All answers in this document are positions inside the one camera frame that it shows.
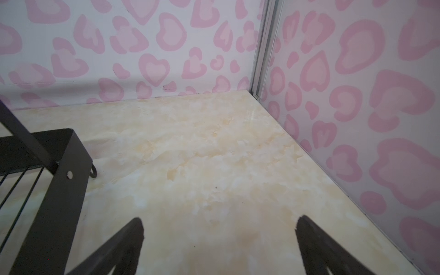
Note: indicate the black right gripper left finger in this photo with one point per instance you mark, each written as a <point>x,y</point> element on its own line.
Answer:
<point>118,256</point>

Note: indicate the black wire dish rack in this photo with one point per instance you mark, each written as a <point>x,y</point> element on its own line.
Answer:
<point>46,247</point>

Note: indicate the aluminium corner frame post right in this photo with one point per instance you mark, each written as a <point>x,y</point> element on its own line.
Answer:
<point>266,39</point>

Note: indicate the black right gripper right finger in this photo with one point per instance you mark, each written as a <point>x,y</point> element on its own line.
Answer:
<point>322,255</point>

